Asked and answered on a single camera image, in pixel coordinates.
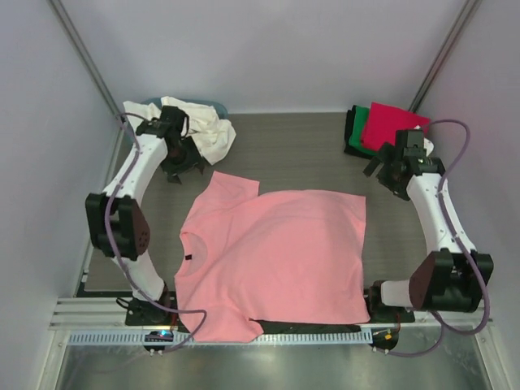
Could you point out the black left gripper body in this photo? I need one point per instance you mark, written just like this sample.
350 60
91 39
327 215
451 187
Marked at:
178 156

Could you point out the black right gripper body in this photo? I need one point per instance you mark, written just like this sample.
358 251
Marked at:
386 175

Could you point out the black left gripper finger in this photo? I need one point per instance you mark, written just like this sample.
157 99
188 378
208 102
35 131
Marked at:
198 165
173 177

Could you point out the pink t-shirt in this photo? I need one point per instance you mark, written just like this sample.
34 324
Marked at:
285 256

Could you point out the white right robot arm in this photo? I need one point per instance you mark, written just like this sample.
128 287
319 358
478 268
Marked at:
454 275

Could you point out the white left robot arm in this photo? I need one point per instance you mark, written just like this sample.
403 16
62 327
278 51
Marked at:
117 224

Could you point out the white crumpled t-shirt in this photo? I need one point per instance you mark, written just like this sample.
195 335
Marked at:
211 156

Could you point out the folded magenta t-shirt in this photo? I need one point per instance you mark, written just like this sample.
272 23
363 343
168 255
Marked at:
384 121

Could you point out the teal plastic basket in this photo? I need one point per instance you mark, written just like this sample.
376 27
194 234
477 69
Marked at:
221 107

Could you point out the folded green t-shirt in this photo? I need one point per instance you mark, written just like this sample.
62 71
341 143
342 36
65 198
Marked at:
360 118

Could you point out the folded black t-shirt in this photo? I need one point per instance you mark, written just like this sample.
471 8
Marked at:
347 133

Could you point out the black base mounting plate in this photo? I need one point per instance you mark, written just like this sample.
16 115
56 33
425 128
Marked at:
143 313

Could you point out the left aluminium corner post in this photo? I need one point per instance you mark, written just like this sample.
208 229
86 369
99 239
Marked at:
82 51

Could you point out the aluminium corner post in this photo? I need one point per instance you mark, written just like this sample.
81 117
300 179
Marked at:
453 36
82 51

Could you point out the right aluminium corner post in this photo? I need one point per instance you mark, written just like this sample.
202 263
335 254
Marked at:
453 36

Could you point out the aluminium frame rail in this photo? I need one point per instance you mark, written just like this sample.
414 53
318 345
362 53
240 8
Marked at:
86 313

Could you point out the slotted grey cable duct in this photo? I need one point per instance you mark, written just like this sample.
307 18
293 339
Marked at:
168 338

